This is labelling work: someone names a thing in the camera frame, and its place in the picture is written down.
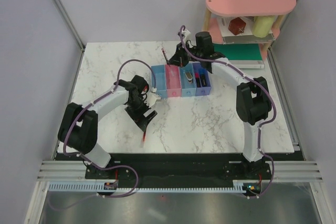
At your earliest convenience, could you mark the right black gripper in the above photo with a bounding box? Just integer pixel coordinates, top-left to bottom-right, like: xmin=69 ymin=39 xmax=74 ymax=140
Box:
xmin=167 ymin=41 xmax=202 ymax=68

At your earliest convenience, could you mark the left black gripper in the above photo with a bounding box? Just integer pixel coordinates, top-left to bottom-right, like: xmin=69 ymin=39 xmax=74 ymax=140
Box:
xmin=125 ymin=95 xmax=156 ymax=131

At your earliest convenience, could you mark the red gel pen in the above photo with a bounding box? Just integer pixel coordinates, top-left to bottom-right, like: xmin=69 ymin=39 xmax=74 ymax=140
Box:
xmin=161 ymin=48 xmax=170 ymax=65

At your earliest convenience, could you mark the grey white eraser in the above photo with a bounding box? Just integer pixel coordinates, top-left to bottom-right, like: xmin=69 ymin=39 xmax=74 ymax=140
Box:
xmin=184 ymin=71 xmax=193 ymax=83

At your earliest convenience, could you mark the pink drawer bin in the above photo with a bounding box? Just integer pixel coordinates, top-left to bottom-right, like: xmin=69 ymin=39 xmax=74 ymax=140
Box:
xmin=165 ymin=65 xmax=182 ymax=98

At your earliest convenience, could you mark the pink cap black highlighter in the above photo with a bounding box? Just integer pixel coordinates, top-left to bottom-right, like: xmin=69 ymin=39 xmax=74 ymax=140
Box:
xmin=195 ymin=72 xmax=201 ymax=88

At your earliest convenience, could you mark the light blue drawer bin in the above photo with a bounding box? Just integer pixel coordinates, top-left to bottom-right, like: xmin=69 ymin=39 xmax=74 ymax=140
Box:
xmin=151 ymin=65 xmax=167 ymax=99

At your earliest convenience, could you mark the blue cap black highlighter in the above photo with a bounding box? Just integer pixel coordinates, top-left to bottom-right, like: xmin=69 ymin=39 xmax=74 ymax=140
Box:
xmin=199 ymin=69 xmax=207 ymax=87

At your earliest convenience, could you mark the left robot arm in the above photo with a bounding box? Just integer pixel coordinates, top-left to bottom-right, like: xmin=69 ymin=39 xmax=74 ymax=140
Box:
xmin=58 ymin=75 xmax=161 ymax=178

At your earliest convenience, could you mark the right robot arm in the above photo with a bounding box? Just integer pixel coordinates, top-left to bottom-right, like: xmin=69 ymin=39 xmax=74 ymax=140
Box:
xmin=167 ymin=26 xmax=276 ymax=179

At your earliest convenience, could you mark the white book on shelf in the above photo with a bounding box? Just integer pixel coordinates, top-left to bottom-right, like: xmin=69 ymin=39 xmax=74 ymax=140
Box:
xmin=216 ymin=16 xmax=280 ymax=44

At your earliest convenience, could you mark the green grey book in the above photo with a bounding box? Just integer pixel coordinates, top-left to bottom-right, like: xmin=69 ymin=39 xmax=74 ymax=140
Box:
xmin=214 ymin=44 xmax=265 ymax=69

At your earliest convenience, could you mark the dark red cube box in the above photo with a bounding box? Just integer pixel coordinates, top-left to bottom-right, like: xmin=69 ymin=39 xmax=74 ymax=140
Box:
xmin=228 ymin=17 xmax=246 ymax=36

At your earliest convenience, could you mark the pink wooden shelf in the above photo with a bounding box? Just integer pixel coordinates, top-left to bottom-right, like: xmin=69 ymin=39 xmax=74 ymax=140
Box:
xmin=201 ymin=0 xmax=297 ymax=51

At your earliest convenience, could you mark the pale yellow cylinder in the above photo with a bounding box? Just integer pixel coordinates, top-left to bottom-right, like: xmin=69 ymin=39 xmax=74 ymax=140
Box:
xmin=252 ymin=15 xmax=275 ymax=38

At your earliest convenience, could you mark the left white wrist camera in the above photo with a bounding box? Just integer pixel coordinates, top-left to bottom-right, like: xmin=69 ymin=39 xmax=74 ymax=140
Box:
xmin=145 ymin=92 xmax=161 ymax=108

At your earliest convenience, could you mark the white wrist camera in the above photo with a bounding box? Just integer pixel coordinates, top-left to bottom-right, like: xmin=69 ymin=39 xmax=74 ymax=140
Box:
xmin=181 ymin=27 xmax=191 ymax=44
xmin=145 ymin=92 xmax=161 ymax=108

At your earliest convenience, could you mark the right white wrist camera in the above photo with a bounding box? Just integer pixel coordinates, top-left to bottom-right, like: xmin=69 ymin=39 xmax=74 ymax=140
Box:
xmin=181 ymin=27 xmax=191 ymax=44

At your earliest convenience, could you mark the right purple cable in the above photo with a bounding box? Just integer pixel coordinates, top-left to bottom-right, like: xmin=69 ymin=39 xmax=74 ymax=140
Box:
xmin=177 ymin=25 xmax=278 ymax=200

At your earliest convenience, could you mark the purple cable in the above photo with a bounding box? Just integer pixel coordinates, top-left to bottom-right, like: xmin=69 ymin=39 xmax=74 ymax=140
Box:
xmin=177 ymin=25 xmax=278 ymax=200
xmin=48 ymin=59 xmax=158 ymax=212

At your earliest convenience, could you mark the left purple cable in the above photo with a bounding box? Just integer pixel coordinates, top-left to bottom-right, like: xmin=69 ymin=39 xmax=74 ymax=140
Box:
xmin=48 ymin=59 xmax=158 ymax=212

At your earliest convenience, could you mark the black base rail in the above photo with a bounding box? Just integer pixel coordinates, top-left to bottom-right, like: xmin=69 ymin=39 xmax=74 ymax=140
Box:
xmin=55 ymin=152 xmax=271 ymax=185

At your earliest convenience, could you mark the white cable duct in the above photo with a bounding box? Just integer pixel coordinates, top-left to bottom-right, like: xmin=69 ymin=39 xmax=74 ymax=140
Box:
xmin=48 ymin=182 xmax=259 ymax=193

